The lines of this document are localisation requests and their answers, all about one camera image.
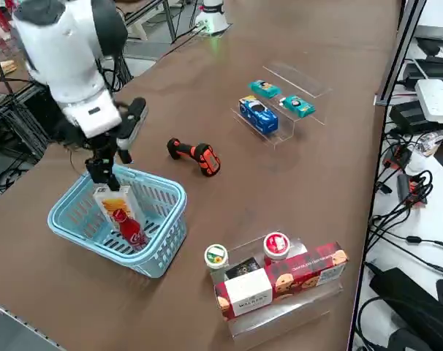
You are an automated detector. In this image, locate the blue Oreo cookie box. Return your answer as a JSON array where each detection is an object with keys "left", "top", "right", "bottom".
[{"left": 238, "top": 95, "right": 280, "bottom": 135}]

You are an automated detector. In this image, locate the clear acrylic stepped shelf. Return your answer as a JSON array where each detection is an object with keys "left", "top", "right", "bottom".
[
  {"left": 206, "top": 228, "right": 345, "bottom": 339},
  {"left": 231, "top": 60, "right": 334, "bottom": 149}
]

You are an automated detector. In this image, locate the red Coca-Cola bottle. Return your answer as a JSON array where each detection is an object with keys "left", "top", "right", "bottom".
[{"left": 113, "top": 208, "right": 149, "bottom": 254}]

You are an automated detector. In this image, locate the white cookie box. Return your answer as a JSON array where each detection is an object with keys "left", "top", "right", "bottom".
[{"left": 92, "top": 184, "right": 148, "bottom": 235}]

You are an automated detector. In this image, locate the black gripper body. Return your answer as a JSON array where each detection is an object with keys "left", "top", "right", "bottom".
[{"left": 60, "top": 97, "right": 148, "bottom": 164}]

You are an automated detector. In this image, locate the black orange USB hub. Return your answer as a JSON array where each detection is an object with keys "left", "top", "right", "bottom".
[
  {"left": 396, "top": 173, "right": 427, "bottom": 208},
  {"left": 384, "top": 144, "right": 412, "bottom": 169}
]

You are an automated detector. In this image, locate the tan layered block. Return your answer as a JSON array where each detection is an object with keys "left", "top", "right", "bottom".
[{"left": 0, "top": 60, "right": 18, "bottom": 78}]

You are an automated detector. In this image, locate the green lid white bottle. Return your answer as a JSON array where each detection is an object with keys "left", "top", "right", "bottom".
[{"left": 203, "top": 244, "right": 230, "bottom": 284}]

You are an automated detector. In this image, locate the black ribbed power adapter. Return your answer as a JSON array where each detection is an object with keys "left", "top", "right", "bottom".
[{"left": 389, "top": 99, "right": 443, "bottom": 135}]

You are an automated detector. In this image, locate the orange black barcode scanner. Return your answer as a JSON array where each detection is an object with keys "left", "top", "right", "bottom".
[{"left": 166, "top": 137, "right": 222, "bottom": 178}]

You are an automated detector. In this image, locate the white power strip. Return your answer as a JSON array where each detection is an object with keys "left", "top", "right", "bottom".
[{"left": 414, "top": 78, "right": 443, "bottom": 124}]

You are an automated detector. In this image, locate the black bag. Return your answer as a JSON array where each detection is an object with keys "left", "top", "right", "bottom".
[{"left": 369, "top": 266, "right": 443, "bottom": 351}]

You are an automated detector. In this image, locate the light blue shopping basket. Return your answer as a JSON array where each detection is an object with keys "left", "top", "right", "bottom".
[{"left": 47, "top": 162, "right": 189, "bottom": 279}]

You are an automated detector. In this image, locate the teal cartoon snack packet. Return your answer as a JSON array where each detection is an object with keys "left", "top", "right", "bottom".
[
  {"left": 281, "top": 94, "right": 317, "bottom": 118},
  {"left": 248, "top": 79, "right": 283, "bottom": 99}
]

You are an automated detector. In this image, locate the aluminium post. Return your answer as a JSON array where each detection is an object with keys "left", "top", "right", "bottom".
[{"left": 374, "top": 0, "right": 427, "bottom": 107}]

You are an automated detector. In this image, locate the red tartan cookie box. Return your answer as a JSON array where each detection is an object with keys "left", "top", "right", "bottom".
[{"left": 213, "top": 241, "right": 350, "bottom": 322}]

